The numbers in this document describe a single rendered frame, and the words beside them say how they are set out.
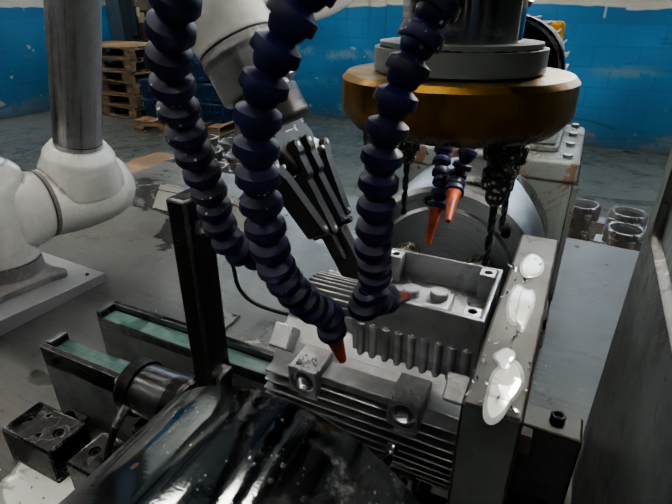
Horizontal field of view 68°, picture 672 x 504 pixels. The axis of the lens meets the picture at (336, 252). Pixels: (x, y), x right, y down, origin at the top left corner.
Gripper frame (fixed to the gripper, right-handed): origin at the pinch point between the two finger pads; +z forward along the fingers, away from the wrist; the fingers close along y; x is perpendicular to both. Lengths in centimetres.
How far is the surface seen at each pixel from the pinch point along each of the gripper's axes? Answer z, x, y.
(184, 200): -13.5, -3.2, -20.7
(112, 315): -4.0, 46.3, -1.5
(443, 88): -12.0, -22.4, -14.7
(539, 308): 8.4, -20.0, -6.8
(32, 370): -1, 65, -9
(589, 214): 88, 8, 249
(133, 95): -187, 480, 439
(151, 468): -1.4, -6.1, -34.9
